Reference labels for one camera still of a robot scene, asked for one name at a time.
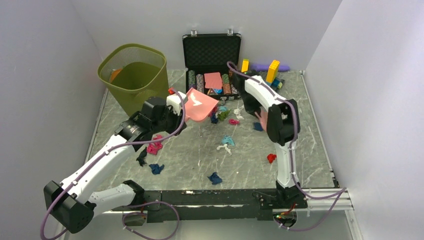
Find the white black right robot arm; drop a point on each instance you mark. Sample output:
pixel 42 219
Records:
pixel 279 118

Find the blue scrap near blocks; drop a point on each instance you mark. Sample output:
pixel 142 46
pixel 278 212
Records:
pixel 214 119

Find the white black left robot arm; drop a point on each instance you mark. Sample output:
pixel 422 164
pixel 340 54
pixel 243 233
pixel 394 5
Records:
pixel 74 201

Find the yellow tall block left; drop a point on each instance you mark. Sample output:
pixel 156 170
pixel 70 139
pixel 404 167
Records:
pixel 245 65

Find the olive green mesh wastebasket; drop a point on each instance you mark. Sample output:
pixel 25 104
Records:
pixel 144 75

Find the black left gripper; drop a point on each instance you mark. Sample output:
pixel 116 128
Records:
pixel 177 119

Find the yellow tall block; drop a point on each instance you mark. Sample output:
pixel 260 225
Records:
pixel 245 65
pixel 272 72

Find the black poker chip case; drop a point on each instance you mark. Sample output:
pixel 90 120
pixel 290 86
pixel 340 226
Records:
pixel 209 53

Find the light blue paper scrap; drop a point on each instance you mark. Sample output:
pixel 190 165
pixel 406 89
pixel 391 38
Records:
pixel 222 109

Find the yellow tall block right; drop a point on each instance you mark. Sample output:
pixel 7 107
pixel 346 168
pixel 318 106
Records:
pixel 272 72

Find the teal paper scrap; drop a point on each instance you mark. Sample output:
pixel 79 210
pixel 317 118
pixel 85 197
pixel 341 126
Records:
pixel 227 139

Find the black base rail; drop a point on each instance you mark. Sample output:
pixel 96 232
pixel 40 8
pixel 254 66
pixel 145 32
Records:
pixel 216 204

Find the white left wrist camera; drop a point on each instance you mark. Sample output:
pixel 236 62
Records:
pixel 176 100

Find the pink card stack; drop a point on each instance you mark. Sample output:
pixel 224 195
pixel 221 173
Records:
pixel 213 80

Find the pink hand brush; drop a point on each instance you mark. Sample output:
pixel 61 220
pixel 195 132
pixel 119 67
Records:
pixel 263 119

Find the grey building block baseplate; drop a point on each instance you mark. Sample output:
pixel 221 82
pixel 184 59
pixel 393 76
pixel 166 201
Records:
pixel 277 84

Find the pink plastic dustpan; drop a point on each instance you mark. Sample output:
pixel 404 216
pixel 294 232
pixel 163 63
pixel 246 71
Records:
pixel 198 106

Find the orange scrap in basket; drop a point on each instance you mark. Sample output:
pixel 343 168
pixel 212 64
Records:
pixel 114 74

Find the dark blue scrap right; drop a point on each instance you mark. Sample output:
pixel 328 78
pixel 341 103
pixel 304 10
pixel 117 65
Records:
pixel 257 126

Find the green paper scrap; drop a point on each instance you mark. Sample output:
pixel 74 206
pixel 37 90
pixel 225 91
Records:
pixel 223 115

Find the small pink paper scrap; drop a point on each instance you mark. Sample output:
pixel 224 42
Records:
pixel 233 122

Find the dark blue scrap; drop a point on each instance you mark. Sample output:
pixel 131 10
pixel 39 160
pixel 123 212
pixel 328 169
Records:
pixel 156 169
pixel 257 126
pixel 215 179

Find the black paper scrap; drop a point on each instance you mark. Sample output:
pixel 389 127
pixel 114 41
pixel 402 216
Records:
pixel 141 158

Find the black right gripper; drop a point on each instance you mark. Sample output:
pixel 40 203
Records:
pixel 253 108

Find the purple cylinder toy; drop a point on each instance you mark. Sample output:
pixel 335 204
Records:
pixel 263 67

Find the white torn paper scrap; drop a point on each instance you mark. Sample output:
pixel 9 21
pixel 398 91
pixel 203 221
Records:
pixel 225 147

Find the dark blue scrap centre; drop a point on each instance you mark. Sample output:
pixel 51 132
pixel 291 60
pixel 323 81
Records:
pixel 215 179

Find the red paper scrap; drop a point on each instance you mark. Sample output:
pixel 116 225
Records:
pixel 271 157

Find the dark blue scrap left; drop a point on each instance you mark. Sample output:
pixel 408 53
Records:
pixel 156 169

